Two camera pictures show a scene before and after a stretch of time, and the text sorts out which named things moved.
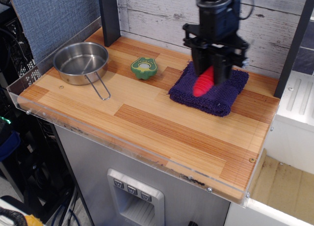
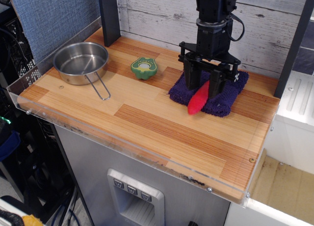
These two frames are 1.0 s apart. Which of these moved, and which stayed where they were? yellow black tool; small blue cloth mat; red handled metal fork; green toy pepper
Moved: red handled metal fork
Stayed: green toy pepper; yellow black tool; small blue cloth mat
